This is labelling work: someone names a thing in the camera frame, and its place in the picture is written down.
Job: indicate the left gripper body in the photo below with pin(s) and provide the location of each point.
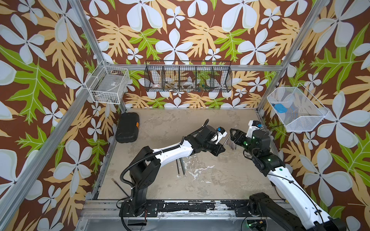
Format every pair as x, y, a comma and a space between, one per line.
210, 147

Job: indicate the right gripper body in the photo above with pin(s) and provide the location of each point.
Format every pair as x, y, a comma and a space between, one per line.
247, 144

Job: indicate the grey pencil pink cap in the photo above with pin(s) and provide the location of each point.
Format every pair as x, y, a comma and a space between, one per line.
182, 166

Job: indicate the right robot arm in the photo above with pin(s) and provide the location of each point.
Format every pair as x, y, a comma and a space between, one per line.
308, 215

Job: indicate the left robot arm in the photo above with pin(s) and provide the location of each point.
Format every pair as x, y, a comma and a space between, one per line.
144, 168

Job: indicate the blue object in basket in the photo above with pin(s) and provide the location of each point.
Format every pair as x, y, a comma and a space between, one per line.
280, 108

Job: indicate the white mesh corner basket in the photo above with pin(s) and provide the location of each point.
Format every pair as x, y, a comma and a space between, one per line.
305, 111

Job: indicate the black plastic tool case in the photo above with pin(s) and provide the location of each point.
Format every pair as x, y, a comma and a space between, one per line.
128, 128

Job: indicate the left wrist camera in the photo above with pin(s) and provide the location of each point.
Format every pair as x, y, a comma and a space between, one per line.
219, 135

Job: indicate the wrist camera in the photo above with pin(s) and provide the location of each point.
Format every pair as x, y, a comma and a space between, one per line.
219, 135
253, 125

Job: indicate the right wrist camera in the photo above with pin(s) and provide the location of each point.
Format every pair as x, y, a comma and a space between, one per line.
253, 125

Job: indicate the black wire basket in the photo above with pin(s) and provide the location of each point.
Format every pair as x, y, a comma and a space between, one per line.
178, 75

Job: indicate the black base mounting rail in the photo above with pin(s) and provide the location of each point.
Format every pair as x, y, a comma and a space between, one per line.
152, 208

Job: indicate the white wire basket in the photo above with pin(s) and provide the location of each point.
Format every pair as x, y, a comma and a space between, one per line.
107, 84

